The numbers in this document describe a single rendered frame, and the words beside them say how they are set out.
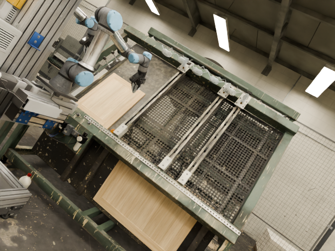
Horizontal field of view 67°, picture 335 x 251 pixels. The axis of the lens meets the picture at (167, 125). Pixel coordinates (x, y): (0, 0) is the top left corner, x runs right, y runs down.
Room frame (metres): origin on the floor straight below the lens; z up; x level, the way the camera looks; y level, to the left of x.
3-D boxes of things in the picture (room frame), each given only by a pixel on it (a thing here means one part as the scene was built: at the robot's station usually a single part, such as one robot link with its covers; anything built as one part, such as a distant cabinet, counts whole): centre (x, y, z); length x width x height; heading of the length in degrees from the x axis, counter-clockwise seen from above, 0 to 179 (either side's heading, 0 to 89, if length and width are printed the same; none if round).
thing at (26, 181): (2.21, 0.76, 0.10); 0.10 x 0.10 x 0.20
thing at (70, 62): (1.78, 0.78, 1.20); 0.13 x 0.12 x 0.14; 57
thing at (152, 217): (2.30, -0.24, 0.53); 0.90 x 0.02 x 0.55; 75
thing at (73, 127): (2.23, 0.76, 0.69); 0.50 x 0.14 x 0.24; 75
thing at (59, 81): (1.78, 0.78, 1.09); 0.15 x 0.15 x 0.10
